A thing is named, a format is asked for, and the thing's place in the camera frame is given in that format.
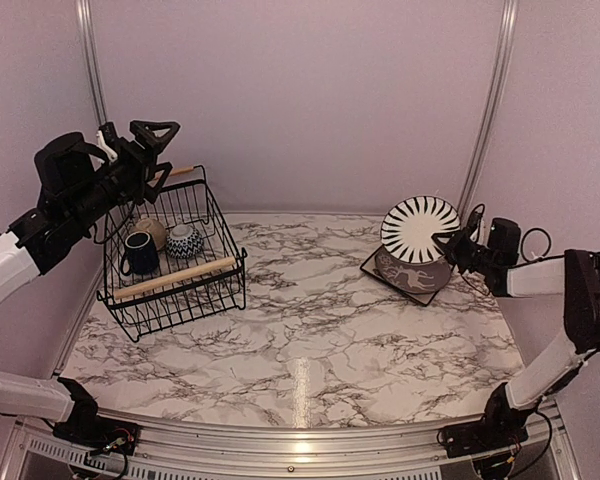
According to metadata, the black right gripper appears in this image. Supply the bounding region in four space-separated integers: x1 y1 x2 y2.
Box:
432 225 497 274

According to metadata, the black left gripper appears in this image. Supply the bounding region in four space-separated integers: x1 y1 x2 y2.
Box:
67 119 179 229

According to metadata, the grey patterned round plate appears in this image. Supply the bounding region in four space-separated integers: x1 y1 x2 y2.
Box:
375 247 451 294

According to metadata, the white round plate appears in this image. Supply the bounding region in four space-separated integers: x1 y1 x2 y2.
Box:
380 196 460 264

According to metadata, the square floral plate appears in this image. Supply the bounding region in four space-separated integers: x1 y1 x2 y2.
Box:
359 247 437 307

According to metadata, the blue white patterned bowl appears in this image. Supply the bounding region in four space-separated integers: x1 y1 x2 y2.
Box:
166 224 204 259

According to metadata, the dark blue mug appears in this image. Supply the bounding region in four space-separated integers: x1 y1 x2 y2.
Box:
119 231 159 276

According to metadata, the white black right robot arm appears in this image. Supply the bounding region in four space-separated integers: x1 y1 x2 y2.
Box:
432 218 600 456

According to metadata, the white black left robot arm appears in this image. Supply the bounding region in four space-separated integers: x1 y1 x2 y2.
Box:
0 120 180 445

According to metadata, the beige ceramic bowl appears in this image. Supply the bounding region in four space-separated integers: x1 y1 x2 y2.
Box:
132 218 167 251

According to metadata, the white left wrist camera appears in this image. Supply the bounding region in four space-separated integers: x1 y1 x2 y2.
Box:
96 122 118 162

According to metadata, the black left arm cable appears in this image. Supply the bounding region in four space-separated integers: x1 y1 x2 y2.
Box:
89 199 136 246

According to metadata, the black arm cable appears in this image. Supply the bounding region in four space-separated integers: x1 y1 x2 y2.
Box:
89 199 136 246
464 202 552 301

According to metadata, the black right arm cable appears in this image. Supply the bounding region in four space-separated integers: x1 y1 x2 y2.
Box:
464 202 552 301

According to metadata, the black wire dish rack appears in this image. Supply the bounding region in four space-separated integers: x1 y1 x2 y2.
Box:
96 165 248 342

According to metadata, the aluminium left corner post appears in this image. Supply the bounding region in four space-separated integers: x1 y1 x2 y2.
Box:
76 0 108 125

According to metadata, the aluminium corner post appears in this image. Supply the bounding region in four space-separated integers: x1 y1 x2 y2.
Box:
458 0 519 220
76 0 108 125

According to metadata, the aluminium front frame rail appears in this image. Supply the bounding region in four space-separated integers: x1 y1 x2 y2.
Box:
0 402 581 479

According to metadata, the aluminium right corner post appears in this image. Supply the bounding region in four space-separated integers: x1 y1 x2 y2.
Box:
458 0 519 220

